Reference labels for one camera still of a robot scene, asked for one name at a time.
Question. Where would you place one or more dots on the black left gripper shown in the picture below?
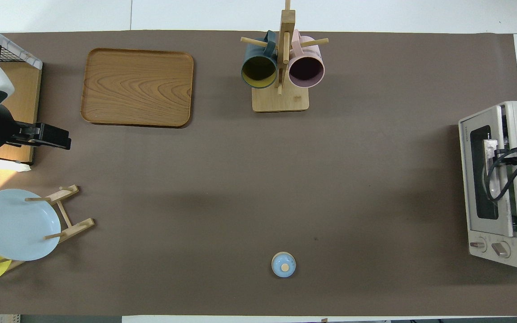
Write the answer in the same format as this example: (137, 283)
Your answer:
(27, 135)

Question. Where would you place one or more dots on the glass oven door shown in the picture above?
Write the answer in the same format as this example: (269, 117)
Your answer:
(492, 228)

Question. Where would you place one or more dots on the silver oven knob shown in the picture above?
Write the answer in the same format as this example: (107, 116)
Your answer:
(478, 245)
(501, 249)

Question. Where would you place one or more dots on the wooden plate rack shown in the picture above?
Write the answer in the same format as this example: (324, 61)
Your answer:
(76, 226)

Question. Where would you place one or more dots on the wooden serving tray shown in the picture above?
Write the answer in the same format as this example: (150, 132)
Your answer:
(137, 87)

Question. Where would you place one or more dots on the light blue plate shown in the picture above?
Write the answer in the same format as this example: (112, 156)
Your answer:
(16, 226)

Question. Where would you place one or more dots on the brown table mat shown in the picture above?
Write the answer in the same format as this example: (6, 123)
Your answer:
(240, 179)

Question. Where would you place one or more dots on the pink mug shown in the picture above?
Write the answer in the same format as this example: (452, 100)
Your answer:
(307, 71)

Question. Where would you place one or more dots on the dark blue mug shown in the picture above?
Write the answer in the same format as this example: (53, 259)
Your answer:
(258, 72)

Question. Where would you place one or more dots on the wooden mug tree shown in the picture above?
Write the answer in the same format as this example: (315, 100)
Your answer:
(281, 101)

